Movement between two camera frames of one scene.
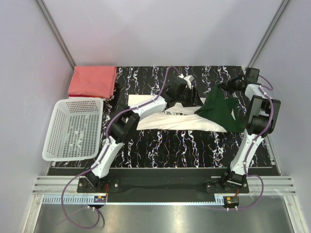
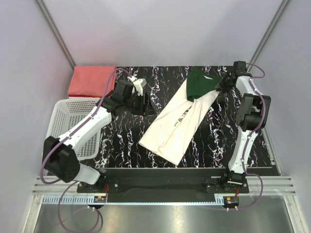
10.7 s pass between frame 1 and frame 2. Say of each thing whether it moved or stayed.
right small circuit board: stayed
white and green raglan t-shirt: moved
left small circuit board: stayed
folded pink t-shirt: stayed
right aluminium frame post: stayed
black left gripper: moved
